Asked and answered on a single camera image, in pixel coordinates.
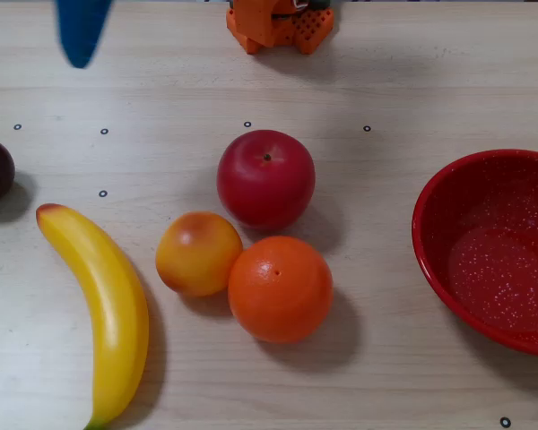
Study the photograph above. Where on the blue hinged gripper finger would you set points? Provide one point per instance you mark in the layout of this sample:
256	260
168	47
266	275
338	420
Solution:
71	27

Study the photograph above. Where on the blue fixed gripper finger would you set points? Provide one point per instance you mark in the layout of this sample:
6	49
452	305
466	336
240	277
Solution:
94	22

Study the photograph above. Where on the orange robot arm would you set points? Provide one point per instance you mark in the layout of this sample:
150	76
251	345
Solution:
255	22

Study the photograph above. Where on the red speckled bowl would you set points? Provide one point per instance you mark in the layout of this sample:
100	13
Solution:
497	277

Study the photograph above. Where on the red apple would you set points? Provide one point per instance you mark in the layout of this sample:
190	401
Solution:
264	188

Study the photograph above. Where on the yellow orange peach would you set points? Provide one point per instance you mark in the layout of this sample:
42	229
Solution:
197	255

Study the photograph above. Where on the yellow banana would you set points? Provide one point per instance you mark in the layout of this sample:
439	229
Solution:
112	304

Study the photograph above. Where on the orange fruit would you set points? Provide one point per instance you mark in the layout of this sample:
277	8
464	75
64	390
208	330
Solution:
280	291

